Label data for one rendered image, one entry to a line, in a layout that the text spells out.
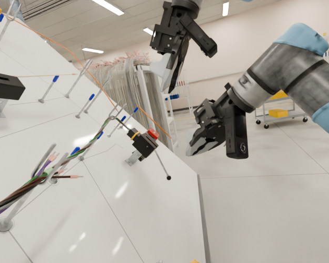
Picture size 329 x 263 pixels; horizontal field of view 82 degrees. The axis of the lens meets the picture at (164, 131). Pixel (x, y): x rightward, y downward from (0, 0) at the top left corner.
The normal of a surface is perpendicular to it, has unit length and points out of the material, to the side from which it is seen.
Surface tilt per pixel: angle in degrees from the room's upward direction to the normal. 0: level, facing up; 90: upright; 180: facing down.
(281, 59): 79
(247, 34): 90
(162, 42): 82
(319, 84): 71
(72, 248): 53
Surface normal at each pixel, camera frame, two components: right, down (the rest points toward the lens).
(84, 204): 0.65, -0.71
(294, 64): -0.61, 0.04
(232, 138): -0.83, -0.20
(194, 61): -0.27, 0.29
